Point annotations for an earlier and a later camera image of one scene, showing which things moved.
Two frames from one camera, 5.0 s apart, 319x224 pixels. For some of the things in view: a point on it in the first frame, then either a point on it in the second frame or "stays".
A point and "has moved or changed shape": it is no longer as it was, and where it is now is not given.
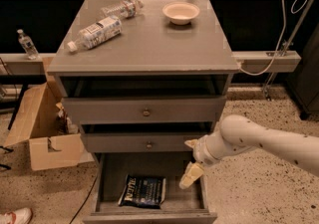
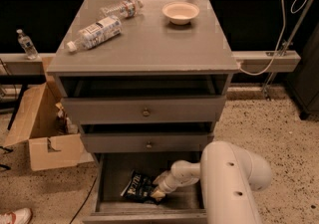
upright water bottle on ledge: x=28 y=45 stays
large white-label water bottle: x=96 y=34 stays
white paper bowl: x=180 y=12 stays
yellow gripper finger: x=192 y=142 → x=159 y=180
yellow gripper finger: x=193 y=171 → x=158 y=194
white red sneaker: x=20 y=216 stays
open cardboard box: x=54 y=139 stays
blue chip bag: x=144 y=191 has moved or changed shape
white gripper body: x=201 y=153 → x=164 y=185
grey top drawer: x=144 y=110 stays
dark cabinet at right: x=304 y=85 stays
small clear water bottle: x=125 y=9 stays
